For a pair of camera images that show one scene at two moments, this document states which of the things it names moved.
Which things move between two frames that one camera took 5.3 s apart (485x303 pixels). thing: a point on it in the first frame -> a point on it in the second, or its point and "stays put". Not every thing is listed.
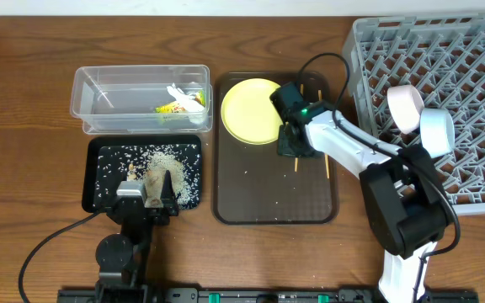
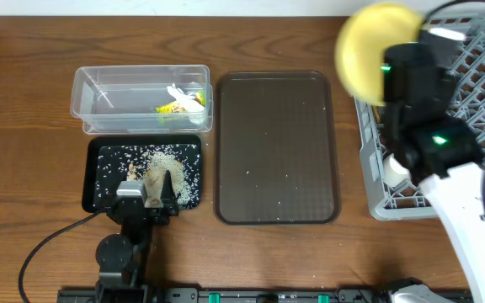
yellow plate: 248,116 -> 362,41
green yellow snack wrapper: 174,107 stays put
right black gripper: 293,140 -> 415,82
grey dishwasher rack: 461,63 stays put
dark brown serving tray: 253,184 stays put
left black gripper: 149,209 stays put
